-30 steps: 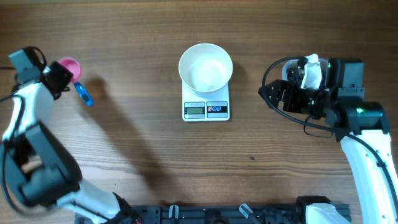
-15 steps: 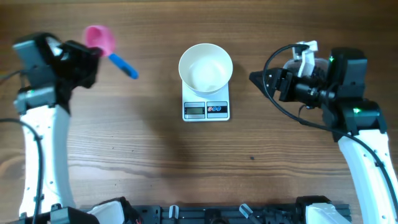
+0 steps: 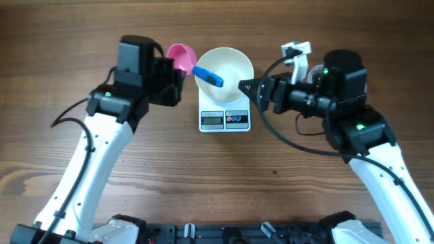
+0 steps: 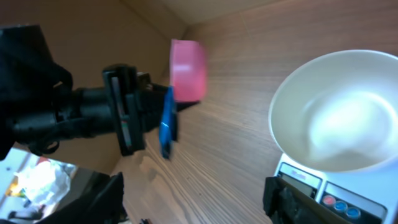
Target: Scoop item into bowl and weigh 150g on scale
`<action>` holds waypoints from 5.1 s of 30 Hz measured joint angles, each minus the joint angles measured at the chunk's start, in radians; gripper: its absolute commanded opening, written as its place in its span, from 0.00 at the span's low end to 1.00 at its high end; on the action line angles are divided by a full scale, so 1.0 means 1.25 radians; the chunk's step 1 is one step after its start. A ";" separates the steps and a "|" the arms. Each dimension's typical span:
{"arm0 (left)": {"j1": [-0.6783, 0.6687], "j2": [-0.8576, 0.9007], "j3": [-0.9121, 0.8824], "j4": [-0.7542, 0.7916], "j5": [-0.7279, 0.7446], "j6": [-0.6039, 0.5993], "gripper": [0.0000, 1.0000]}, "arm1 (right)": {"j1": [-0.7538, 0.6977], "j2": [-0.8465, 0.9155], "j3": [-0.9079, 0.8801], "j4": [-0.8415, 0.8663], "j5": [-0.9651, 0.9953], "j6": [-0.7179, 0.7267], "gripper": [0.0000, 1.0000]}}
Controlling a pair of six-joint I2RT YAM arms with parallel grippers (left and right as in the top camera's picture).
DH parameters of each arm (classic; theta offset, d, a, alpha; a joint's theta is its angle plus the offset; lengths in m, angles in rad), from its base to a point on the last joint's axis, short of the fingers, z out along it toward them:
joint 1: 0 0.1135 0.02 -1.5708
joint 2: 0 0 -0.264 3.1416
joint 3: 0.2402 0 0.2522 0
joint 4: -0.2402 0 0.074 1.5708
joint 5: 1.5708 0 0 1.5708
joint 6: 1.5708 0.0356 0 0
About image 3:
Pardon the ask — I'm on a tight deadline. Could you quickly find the right black camera cable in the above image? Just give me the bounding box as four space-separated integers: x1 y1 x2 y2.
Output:
256 49 434 235

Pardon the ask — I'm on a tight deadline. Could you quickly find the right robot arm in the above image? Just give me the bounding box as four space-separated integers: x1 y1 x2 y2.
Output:
238 49 433 243

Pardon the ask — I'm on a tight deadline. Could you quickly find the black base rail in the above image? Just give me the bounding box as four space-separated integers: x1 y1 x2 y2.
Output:
134 222 334 244

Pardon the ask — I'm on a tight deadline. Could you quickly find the white bowl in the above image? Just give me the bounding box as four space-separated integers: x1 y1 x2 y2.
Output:
195 47 254 102

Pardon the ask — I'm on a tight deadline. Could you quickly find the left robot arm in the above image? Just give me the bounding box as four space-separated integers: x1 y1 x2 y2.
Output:
10 35 184 243

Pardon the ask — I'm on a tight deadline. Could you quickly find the pink scoop blue handle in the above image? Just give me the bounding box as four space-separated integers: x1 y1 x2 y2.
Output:
166 43 224 87

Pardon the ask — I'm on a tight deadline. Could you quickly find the white digital kitchen scale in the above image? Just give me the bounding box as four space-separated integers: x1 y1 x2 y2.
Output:
199 90 251 133

